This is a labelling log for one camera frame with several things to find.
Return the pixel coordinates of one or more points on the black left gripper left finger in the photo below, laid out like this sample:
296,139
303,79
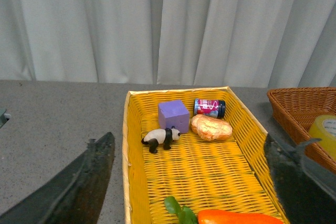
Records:
76,194

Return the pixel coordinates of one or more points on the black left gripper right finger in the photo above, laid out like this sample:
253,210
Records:
305,189

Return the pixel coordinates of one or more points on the yellow packing tape roll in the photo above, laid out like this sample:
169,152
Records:
323,127

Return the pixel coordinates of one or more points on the yellow woven basket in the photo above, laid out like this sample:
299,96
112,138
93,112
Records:
231,175

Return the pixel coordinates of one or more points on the brown wicker basket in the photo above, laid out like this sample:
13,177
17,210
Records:
295,109

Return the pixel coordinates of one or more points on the black white panda figurine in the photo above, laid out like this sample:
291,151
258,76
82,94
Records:
161,136

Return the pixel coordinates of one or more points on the orange plastic carrot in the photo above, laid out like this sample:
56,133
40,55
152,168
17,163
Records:
186,215

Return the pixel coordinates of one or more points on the toy bread loaf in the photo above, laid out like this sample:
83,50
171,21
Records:
210,129

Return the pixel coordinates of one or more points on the small red labelled jar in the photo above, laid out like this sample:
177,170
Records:
212,108

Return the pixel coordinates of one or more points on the purple foam cube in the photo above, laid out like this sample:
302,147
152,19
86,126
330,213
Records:
174,114

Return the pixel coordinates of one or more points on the grey white curtain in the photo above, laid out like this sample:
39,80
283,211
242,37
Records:
242,43

